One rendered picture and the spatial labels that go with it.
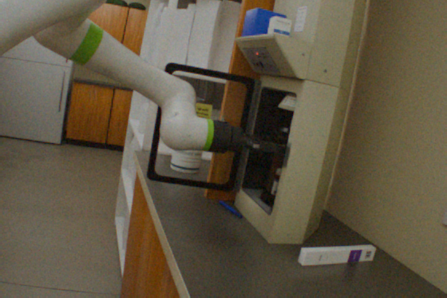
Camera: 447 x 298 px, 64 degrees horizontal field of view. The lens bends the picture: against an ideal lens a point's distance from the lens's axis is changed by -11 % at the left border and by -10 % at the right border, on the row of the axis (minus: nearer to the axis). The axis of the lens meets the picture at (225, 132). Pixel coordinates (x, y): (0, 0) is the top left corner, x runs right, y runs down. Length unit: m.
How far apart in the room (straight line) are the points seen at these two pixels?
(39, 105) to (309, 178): 5.12
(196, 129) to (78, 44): 0.39
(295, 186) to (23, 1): 0.82
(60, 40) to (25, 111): 4.99
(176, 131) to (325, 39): 0.47
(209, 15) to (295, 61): 1.29
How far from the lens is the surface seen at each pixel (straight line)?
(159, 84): 1.13
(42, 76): 5.90
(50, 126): 5.96
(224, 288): 0.88
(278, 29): 1.14
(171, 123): 1.08
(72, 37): 1.03
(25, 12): 0.77
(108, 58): 1.06
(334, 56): 1.12
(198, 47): 2.30
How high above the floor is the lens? 1.37
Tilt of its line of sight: 8 degrees down
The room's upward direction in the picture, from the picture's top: 11 degrees clockwise
